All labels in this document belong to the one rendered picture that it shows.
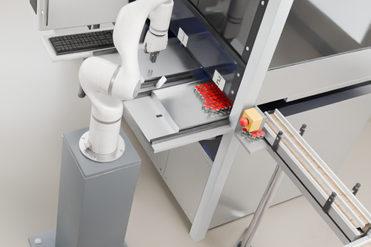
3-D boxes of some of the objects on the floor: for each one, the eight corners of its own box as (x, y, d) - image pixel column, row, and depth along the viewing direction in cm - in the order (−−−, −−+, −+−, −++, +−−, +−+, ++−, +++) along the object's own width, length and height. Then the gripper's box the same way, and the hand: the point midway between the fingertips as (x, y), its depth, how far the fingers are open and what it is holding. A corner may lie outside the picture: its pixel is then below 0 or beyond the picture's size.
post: (199, 230, 315) (337, -156, 177) (203, 239, 311) (349, -149, 174) (189, 234, 312) (322, -156, 174) (194, 242, 308) (334, -149, 171)
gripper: (147, 36, 244) (141, 68, 256) (176, 31, 251) (169, 63, 263) (139, 26, 248) (134, 59, 260) (169, 22, 255) (162, 53, 267)
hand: (153, 57), depth 260 cm, fingers closed
